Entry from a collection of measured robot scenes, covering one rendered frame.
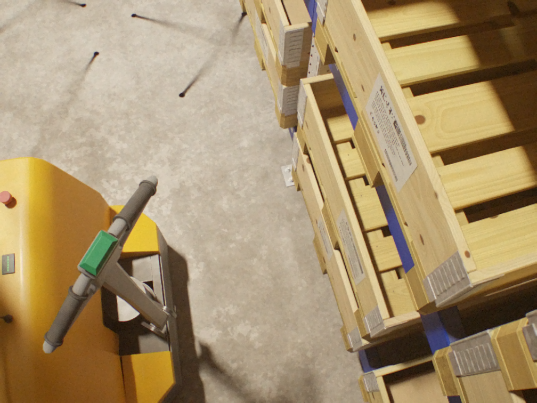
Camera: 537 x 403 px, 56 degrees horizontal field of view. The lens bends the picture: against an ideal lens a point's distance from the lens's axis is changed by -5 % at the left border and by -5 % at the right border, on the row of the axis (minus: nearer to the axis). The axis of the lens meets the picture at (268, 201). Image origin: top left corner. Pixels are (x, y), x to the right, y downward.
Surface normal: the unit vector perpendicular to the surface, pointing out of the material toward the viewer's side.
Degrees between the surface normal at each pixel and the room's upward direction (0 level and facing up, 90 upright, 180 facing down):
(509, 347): 90
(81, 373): 74
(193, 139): 0
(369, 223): 0
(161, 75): 0
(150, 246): 22
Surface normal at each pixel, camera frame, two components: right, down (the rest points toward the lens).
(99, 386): 0.95, -0.25
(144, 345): 0.01, -0.37
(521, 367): -0.97, 0.23
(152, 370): 0.38, -0.40
